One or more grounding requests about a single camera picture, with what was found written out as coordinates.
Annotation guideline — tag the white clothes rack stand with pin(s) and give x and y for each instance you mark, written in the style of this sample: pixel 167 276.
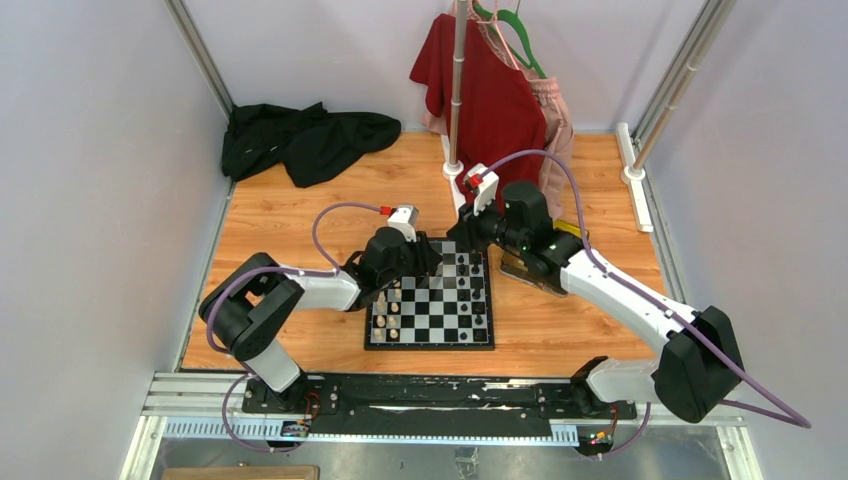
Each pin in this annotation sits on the white clothes rack stand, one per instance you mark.
pixel 452 167

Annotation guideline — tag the yellow metal tin box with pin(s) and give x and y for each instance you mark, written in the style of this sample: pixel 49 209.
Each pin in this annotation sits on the yellow metal tin box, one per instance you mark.
pixel 540 266

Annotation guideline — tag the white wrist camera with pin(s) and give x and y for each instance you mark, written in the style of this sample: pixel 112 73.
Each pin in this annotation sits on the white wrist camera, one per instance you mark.
pixel 403 218
pixel 482 182

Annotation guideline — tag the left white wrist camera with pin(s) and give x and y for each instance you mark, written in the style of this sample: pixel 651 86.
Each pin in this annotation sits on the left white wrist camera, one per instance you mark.
pixel 403 218

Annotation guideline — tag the white chess pieces rows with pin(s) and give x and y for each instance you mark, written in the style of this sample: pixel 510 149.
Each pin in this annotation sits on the white chess pieces rows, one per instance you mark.
pixel 385 316

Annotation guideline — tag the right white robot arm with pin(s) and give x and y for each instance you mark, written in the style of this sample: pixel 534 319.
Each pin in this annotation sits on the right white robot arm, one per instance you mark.
pixel 697 353

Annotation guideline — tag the black white chess board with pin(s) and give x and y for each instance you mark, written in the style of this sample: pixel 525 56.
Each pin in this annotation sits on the black white chess board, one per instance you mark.
pixel 451 310

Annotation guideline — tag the black cloth pile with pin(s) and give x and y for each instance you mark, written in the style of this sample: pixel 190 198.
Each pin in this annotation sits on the black cloth pile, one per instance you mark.
pixel 313 144

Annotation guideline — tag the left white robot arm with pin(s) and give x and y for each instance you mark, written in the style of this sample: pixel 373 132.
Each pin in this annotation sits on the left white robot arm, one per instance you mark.
pixel 245 313

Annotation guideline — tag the right white rack foot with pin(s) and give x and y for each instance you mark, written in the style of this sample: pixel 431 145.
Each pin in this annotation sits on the right white rack foot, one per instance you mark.
pixel 636 143

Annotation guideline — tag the red shirt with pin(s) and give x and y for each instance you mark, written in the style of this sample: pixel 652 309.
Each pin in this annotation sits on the red shirt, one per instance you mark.
pixel 499 114

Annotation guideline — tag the pink garment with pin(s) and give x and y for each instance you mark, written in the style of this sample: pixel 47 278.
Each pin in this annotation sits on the pink garment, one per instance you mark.
pixel 560 136

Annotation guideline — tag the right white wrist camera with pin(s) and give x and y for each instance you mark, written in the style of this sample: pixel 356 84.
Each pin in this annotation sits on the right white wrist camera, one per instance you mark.
pixel 482 182

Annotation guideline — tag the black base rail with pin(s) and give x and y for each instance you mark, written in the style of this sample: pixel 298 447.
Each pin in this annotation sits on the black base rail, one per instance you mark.
pixel 439 406

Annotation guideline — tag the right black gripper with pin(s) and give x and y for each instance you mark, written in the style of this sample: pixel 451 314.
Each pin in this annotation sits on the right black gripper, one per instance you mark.
pixel 466 234

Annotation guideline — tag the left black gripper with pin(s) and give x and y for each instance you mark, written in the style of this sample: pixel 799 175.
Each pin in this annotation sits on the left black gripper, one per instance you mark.
pixel 424 255

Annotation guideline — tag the green clothes hanger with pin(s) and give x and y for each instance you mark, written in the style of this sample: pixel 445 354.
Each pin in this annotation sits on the green clothes hanger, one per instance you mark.
pixel 524 55

